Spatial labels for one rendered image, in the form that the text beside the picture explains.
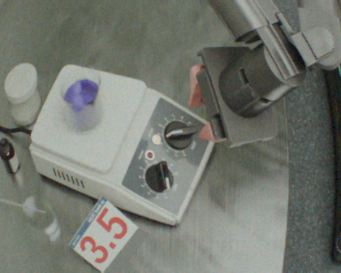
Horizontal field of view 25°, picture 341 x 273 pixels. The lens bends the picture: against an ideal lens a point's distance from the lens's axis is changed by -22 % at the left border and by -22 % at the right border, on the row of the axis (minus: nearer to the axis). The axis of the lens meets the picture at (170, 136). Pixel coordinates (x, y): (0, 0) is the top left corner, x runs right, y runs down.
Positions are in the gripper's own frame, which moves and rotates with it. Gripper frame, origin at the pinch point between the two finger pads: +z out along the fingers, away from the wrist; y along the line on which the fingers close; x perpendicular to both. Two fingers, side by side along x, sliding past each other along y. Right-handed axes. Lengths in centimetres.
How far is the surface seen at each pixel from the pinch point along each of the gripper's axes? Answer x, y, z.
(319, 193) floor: 68, 5, 67
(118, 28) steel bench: 2.9, -19.7, 19.0
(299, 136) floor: 69, -11, 73
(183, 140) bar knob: 1.0, 0.4, 7.1
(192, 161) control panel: 1.7, 2.7, 7.4
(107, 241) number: -9.7, 10.1, 11.8
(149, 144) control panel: -2.8, 0.1, 7.4
